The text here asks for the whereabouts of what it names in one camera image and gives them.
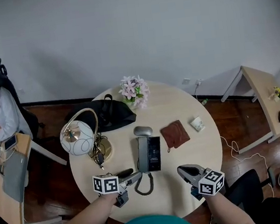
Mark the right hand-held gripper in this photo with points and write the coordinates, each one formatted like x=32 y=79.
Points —
x=212 y=182

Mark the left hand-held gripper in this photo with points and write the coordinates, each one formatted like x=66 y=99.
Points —
x=106 y=184

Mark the grey desk telephone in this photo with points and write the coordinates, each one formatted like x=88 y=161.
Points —
x=149 y=153

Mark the person's left forearm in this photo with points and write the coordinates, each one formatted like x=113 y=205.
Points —
x=87 y=222

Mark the person's right forearm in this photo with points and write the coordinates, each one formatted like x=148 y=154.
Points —
x=228 y=212

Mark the brown cloth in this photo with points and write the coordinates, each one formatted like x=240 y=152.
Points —
x=175 y=135

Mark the white paper cup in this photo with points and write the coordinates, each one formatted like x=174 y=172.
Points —
x=198 y=124

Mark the grey computer mouse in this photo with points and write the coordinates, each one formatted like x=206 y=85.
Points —
x=143 y=131

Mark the black armless swivel chair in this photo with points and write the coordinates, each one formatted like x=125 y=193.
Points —
x=245 y=187

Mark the black bag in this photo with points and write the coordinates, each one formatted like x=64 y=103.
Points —
x=110 y=115

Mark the gold lamp with white globe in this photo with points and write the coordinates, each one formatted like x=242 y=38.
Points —
x=76 y=138

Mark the green bottle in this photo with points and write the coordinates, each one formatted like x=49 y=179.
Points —
x=204 y=101

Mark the pink flower bouquet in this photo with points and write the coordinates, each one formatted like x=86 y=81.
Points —
x=135 y=90

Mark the wooden side desk, white legs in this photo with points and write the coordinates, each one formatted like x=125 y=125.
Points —
x=276 y=107

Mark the yellow flower pot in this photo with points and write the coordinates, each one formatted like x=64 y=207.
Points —
x=277 y=93

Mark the grey laptop sleeve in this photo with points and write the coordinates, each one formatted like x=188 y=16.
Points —
x=15 y=177

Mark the white tablet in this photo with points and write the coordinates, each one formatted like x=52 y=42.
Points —
x=10 y=143

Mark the black high-back office chair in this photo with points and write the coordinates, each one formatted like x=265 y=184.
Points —
x=13 y=94

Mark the white wall plug charger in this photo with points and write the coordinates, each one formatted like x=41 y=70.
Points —
x=199 y=82

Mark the white wall outlet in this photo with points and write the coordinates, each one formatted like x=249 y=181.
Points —
x=186 y=81

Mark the wooden desk with white frame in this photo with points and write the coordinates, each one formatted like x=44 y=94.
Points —
x=1 y=197

